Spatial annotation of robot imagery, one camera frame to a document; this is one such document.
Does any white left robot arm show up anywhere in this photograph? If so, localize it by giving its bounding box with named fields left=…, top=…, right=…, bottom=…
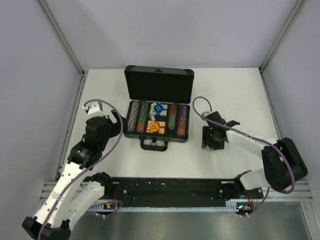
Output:
left=22, top=99, right=127, bottom=240

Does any red playing card box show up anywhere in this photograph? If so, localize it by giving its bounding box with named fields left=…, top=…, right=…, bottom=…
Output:
left=146, top=120, right=166, bottom=135

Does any blue white chip row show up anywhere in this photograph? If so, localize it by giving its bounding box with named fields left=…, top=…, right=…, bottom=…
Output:
left=127, top=101, right=140, bottom=132

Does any blue playing card box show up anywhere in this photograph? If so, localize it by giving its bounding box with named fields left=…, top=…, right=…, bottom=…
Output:
left=149, top=102, right=168, bottom=116

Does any black poker set case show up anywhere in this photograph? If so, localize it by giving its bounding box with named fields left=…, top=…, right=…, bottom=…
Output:
left=124, top=65, right=195, bottom=152

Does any blue-grey cable duct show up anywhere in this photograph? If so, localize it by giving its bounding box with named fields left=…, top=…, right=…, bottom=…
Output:
left=84, top=201, right=253, bottom=213

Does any green chip row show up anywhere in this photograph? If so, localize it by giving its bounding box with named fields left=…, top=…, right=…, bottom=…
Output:
left=136, top=102, right=148, bottom=133

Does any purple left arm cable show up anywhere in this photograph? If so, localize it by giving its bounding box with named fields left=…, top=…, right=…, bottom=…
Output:
left=39, top=99, right=125, bottom=240

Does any blue small blind button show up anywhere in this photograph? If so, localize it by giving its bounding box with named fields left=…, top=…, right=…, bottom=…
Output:
left=153, top=103, right=164, bottom=115

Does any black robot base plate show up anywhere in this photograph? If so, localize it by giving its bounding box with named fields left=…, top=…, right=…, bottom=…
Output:
left=102, top=177, right=263, bottom=207

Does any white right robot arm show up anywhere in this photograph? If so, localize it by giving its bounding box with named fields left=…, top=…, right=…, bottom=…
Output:
left=201, top=111, right=308, bottom=198

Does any orange grey chip row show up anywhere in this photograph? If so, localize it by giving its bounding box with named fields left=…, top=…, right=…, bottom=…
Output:
left=167, top=104, right=177, bottom=131

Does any yellow big blind button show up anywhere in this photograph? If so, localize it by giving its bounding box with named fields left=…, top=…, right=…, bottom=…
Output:
left=148, top=122, right=160, bottom=133

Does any purple orange chip row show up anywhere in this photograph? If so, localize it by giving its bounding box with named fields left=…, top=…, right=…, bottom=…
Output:
left=176, top=105, right=187, bottom=137

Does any small silver key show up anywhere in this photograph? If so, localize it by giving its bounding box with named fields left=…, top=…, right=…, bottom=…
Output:
left=148, top=113, right=156, bottom=121

